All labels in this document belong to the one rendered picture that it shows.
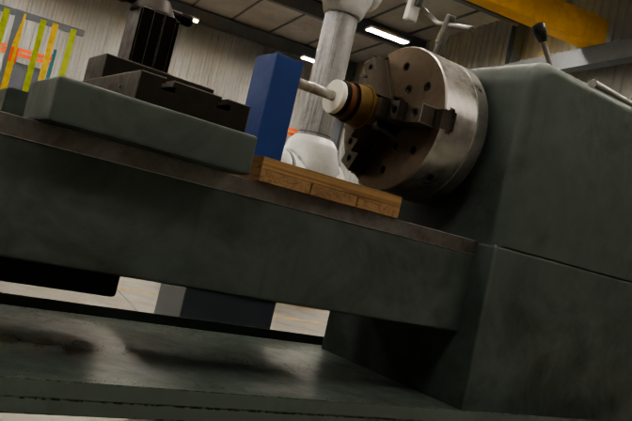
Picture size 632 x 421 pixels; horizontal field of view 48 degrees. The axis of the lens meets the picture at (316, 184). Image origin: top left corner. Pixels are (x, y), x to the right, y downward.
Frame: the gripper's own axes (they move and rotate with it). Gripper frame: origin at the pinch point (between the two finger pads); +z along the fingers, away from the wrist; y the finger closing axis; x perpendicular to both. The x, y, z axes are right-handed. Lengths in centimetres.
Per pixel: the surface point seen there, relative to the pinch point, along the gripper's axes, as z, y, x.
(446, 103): 22.5, 25.3, -4.9
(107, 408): 78, 46, -63
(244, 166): 45, 35, -49
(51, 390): 77, 46, -70
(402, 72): 16.9, 9.6, -5.2
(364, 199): 45, 30, -21
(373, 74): 19.2, 7.3, -10.4
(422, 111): 25.3, 23.9, -8.8
